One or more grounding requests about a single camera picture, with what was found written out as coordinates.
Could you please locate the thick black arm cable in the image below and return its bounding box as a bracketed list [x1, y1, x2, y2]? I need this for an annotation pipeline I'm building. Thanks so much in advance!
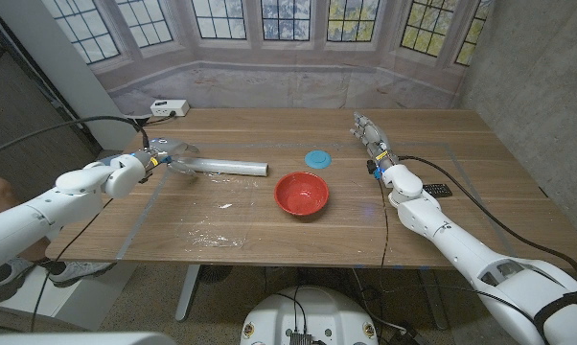
[397, 154, 577, 296]
[0, 114, 150, 162]

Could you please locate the white power strip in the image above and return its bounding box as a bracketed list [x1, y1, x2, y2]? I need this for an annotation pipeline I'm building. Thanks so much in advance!
[150, 99, 191, 119]

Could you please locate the cling film roll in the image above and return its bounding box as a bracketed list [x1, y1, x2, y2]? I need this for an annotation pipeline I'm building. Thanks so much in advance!
[173, 156, 269, 177]

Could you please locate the black round ribbed object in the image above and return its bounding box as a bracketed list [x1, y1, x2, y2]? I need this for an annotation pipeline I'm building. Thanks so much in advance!
[196, 264, 235, 284]

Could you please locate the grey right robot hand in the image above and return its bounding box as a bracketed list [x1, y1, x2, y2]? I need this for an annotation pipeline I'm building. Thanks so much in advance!
[349, 112, 400, 173]

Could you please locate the red bowl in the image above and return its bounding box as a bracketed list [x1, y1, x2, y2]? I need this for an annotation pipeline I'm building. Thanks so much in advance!
[273, 171, 331, 217]

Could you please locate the white floor platform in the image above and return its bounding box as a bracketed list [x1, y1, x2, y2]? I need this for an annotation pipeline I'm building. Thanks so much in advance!
[0, 261, 139, 333]

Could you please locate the grey white sneaker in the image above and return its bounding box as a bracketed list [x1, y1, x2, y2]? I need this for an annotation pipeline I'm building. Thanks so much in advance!
[47, 261, 118, 288]
[0, 257, 36, 293]

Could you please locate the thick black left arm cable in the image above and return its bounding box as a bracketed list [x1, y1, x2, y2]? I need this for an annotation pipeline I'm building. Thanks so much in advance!
[0, 114, 150, 162]

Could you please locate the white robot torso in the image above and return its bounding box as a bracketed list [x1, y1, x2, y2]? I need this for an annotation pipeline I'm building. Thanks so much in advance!
[240, 286, 380, 345]

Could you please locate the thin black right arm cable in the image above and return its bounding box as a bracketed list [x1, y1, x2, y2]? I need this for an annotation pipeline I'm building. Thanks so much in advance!
[378, 176, 390, 267]

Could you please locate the blue round lid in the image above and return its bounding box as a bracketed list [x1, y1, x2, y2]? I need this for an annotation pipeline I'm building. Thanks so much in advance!
[304, 149, 333, 170]

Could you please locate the white partition panel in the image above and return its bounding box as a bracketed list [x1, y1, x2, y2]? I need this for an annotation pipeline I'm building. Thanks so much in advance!
[0, 0, 139, 152]

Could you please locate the white floor cable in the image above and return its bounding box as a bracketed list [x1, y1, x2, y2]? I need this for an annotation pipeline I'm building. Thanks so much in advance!
[350, 267, 409, 334]

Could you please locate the printed window backdrop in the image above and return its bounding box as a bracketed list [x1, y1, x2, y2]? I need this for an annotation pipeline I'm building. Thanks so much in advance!
[41, 0, 496, 114]

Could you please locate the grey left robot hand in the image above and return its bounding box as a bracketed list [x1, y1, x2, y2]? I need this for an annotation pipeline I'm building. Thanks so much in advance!
[144, 137, 201, 178]

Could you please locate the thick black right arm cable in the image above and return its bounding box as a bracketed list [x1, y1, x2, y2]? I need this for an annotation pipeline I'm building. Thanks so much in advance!
[397, 154, 577, 296]

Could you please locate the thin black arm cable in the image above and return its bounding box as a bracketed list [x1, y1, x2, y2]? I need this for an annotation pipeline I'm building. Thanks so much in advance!
[378, 176, 390, 267]
[29, 196, 115, 333]

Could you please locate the black TV remote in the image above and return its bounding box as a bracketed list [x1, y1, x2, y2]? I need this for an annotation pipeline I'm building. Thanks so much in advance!
[422, 183, 453, 198]

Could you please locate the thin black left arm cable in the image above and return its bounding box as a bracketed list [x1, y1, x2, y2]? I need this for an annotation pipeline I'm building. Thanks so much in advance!
[29, 196, 115, 333]

